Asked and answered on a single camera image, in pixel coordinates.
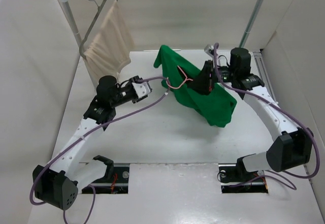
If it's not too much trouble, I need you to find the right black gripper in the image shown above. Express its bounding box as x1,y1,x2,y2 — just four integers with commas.
188,59,238,90

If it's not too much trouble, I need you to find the green t shirt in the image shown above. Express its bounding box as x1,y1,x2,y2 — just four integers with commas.
153,45,237,127

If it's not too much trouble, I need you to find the pink wire hanger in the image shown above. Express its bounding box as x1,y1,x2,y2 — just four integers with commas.
166,66,193,89

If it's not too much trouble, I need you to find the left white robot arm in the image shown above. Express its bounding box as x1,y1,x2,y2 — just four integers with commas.
29,76,151,211

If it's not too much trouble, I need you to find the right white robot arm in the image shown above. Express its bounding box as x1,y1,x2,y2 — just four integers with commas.
194,45,314,180

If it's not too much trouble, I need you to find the beige cloth on hanger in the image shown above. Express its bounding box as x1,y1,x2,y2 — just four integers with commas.
84,1,135,84

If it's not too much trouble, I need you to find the grey hanger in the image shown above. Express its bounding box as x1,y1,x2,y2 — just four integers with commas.
79,0,107,59

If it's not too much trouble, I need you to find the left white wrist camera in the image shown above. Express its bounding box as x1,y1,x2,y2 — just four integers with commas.
131,76,152,104

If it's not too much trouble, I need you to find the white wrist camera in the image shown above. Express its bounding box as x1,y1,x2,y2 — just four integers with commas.
131,76,152,104
204,45,218,59

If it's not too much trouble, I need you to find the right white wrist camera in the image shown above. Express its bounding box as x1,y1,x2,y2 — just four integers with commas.
204,45,218,59

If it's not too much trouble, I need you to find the aluminium rail right side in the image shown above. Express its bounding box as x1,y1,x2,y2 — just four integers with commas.
252,51,297,162

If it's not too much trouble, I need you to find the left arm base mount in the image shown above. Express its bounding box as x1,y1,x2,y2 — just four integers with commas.
91,164,130,195

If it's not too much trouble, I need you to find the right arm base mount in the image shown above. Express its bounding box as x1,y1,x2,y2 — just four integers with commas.
217,164,268,194

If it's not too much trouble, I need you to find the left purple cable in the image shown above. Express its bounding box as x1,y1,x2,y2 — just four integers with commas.
29,76,171,223

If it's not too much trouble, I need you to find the purple cable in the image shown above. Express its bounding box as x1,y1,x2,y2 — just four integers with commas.
213,42,320,190
29,76,171,223

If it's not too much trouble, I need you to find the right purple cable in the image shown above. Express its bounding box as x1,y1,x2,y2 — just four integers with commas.
213,42,320,190

